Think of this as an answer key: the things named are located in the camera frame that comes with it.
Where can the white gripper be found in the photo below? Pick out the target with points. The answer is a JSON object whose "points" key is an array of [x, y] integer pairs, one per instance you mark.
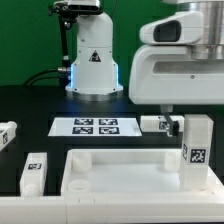
{"points": [[174, 66]]}

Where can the black camera on stand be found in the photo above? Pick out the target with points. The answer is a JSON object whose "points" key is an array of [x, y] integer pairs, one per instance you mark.
{"points": [[85, 6]]}

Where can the white desk top tray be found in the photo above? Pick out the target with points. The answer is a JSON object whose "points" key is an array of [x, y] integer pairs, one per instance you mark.
{"points": [[135, 171]]}

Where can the white sheet with markers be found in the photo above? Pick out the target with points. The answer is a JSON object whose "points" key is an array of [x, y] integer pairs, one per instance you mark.
{"points": [[94, 127]]}

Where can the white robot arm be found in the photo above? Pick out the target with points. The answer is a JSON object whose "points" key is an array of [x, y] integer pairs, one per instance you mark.
{"points": [[93, 71]]}

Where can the white L-shaped corner fence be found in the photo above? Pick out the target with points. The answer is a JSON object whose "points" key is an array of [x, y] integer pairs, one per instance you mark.
{"points": [[183, 208]]}

